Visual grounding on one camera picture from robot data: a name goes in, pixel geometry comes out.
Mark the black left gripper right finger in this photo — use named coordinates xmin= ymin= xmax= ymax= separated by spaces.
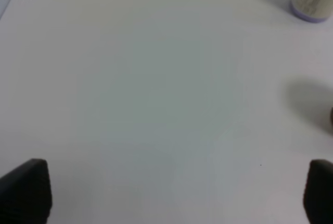
xmin=303 ymin=159 xmax=332 ymax=223

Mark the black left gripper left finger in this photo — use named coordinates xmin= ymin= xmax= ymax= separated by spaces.
xmin=1 ymin=158 xmax=53 ymax=224

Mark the orange drink can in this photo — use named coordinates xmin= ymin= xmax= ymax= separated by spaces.
xmin=330 ymin=108 xmax=333 ymax=126

